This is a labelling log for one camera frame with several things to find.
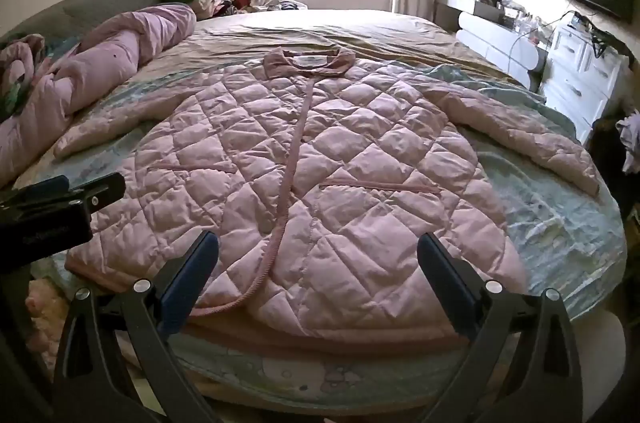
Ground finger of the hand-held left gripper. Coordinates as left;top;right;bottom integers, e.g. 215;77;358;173
0;175;71;205
69;173;126;210

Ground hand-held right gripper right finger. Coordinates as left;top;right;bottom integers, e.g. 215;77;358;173
416;232;585;423

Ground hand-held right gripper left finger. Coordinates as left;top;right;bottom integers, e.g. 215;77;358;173
52;230;221;423

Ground pink quilted jacket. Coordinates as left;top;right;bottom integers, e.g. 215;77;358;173
52;45;601;346

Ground teal cartoon printed sheet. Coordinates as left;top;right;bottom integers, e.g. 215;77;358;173
25;63;628;409

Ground floral printed quilt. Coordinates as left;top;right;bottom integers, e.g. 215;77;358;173
0;33;47;124

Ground pink rolled duvet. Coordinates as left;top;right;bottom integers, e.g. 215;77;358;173
0;3;198;186

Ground white crumpled cloth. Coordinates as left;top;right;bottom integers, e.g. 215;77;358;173
616;113;640;174

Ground white chest of drawers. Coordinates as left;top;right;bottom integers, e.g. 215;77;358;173
540;23;631;144

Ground white dressing table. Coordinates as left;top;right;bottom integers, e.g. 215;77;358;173
434;0;548;90

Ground bed with tan sheet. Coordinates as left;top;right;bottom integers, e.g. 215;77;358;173
0;8;631;423

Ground cluster of toiletry bottles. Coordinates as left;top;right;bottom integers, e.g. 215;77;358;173
500;0;551;46

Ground black cables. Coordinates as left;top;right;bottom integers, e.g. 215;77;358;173
570;10;628;58

